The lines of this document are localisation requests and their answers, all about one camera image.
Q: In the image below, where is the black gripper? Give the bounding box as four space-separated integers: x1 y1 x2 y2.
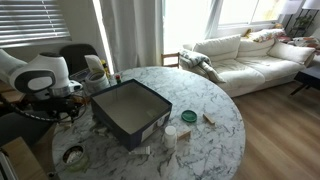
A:
33 95 87 121

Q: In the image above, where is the dark blue cardboard box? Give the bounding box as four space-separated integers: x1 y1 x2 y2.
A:
91 79 172 151

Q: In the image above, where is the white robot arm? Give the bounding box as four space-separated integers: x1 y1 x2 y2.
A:
0 49 85 122

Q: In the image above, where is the dark office chair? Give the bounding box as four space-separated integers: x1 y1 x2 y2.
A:
59 44 97 82

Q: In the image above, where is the metal bowl with foil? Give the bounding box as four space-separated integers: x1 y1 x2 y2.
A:
61 145 89 172

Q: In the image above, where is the green sauce bottle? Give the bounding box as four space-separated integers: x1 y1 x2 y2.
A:
115 74 122 84

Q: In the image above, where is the wooden desk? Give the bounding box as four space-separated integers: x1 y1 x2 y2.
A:
2 137 48 180

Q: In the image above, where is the white squeeze tube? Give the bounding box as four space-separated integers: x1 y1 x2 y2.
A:
130 146 151 155

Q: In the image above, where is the white pill bottle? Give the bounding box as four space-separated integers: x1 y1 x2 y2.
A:
164 126 177 148

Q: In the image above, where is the wooden chair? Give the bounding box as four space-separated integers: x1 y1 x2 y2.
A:
161 53 180 68

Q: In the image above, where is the small wooden block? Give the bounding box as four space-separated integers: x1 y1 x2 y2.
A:
177 129 191 140

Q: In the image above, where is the green round lid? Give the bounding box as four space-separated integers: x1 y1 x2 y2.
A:
181 110 197 123

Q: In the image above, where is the folded grey blanket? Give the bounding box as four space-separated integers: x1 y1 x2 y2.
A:
179 49 226 83

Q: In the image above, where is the wooden block on table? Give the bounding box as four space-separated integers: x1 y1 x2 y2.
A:
203 113 216 125

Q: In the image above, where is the white sofa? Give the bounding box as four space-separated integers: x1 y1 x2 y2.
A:
180 34 315 97

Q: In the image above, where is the dark coffee table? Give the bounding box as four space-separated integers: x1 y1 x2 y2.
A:
292 65 320 95

